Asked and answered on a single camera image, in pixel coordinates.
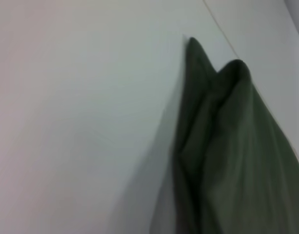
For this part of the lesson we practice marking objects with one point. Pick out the dark green t-shirt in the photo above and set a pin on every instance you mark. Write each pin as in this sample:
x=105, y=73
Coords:
x=225, y=146

